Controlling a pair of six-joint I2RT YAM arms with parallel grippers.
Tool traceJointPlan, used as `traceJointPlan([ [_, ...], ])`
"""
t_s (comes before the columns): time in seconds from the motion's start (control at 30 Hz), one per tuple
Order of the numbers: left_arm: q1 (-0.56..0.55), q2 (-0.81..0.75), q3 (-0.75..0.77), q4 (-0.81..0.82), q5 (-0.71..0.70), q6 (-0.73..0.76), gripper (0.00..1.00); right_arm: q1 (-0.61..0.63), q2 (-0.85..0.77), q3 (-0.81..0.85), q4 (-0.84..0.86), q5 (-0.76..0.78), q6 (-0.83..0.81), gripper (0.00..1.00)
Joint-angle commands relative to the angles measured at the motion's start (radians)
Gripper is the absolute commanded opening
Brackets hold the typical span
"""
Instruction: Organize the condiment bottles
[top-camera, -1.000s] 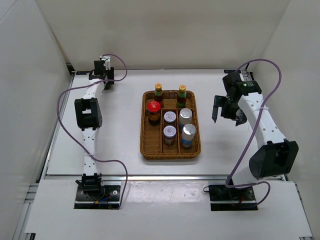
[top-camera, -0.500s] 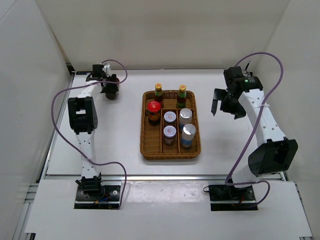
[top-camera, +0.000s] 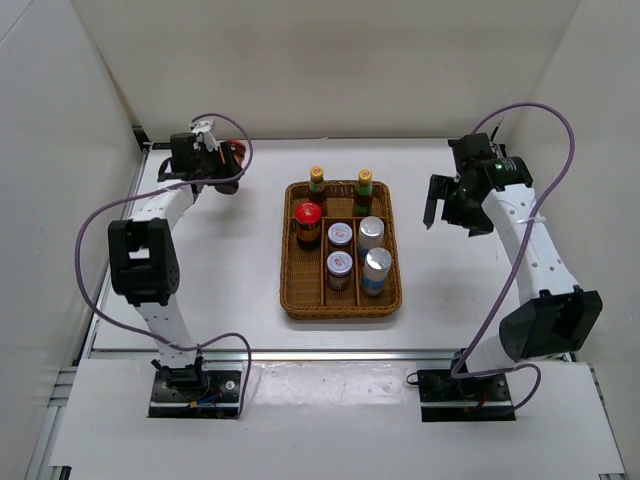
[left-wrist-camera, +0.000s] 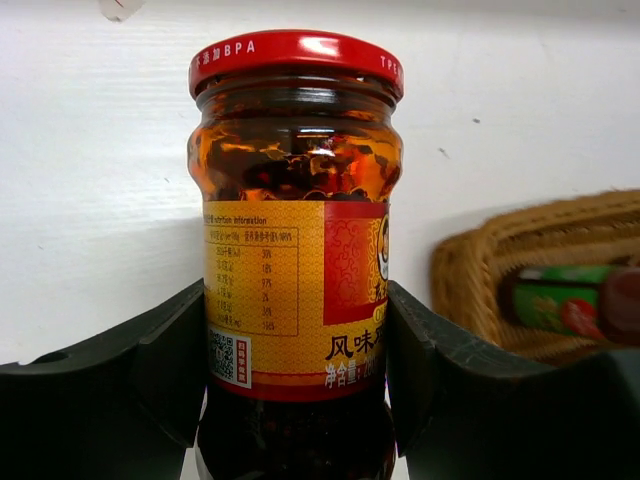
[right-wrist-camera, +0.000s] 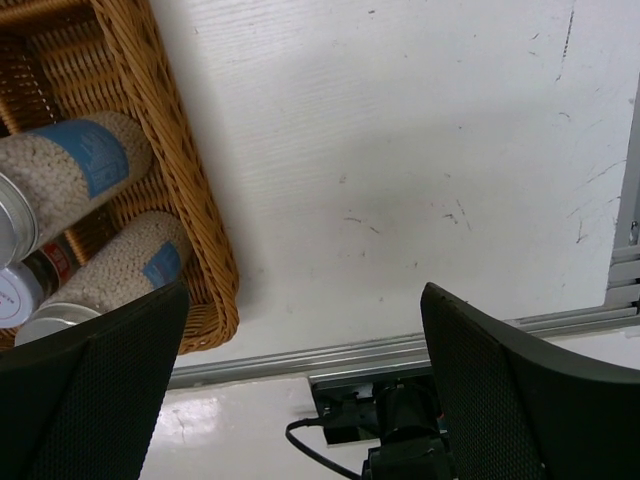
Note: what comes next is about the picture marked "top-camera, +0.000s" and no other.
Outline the silver lid bead jar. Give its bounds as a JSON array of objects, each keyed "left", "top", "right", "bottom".
[
  {"left": 357, "top": 216, "right": 385, "bottom": 264},
  {"left": 361, "top": 247, "right": 393, "bottom": 296}
]

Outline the yellow cap sauce bottle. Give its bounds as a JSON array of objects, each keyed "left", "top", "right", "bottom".
[
  {"left": 308, "top": 166, "right": 327, "bottom": 216},
  {"left": 353, "top": 169, "right": 373, "bottom": 217}
]

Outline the silver lid bead jar front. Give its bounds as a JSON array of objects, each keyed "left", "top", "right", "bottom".
[{"left": 361, "top": 247, "right": 393, "bottom": 296}]

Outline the red lid jar front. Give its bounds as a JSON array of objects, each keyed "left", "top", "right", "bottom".
[{"left": 294, "top": 202, "right": 322, "bottom": 250}]

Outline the red lid jar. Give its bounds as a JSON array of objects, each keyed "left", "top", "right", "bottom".
[
  {"left": 294, "top": 202, "right": 322, "bottom": 250},
  {"left": 227, "top": 139, "right": 246, "bottom": 167}
]

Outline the yellow cap sauce bottle front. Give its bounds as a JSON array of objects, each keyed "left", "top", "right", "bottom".
[{"left": 308, "top": 166, "right": 327, "bottom": 216}]

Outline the white lid dark jar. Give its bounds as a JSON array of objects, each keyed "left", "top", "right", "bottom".
[
  {"left": 326, "top": 251, "right": 353, "bottom": 291},
  {"left": 327, "top": 222, "right": 353, "bottom": 253}
]

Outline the white lid dark jar front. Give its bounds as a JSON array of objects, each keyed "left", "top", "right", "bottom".
[{"left": 326, "top": 251, "right": 353, "bottom": 291}]

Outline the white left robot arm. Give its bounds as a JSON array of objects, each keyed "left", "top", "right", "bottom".
[{"left": 108, "top": 132, "right": 246, "bottom": 401}]

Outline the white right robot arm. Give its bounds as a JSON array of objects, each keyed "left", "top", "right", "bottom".
[{"left": 424, "top": 157, "right": 603, "bottom": 400}]

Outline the wicker divided basket tray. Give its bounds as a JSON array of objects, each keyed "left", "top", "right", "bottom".
[{"left": 280, "top": 180, "right": 402, "bottom": 320}]

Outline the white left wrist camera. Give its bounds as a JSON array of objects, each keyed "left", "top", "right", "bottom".
[{"left": 189, "top": 119, "right": 219, "bottom": 152}]

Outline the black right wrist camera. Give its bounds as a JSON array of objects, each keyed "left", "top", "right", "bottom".
[{"left": 447, "top": 133, "right": 498, "bottom": 175}]

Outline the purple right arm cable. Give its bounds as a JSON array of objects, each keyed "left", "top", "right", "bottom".
[{"left": 449, "top": 102, "right": 576, "bottom": 412}]

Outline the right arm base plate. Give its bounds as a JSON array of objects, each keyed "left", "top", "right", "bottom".
[{"left": 406, "top": 369, "right": 516, "bottom": 423}]

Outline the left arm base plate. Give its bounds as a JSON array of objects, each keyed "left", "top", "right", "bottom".
[{"left": 147, "top": 359, "right": 243, "bottom": 420}]

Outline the aluminium front table rail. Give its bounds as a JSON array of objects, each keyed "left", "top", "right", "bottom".
[{"left": 88, "top": 349, "right": 455, "bottom": 362}]

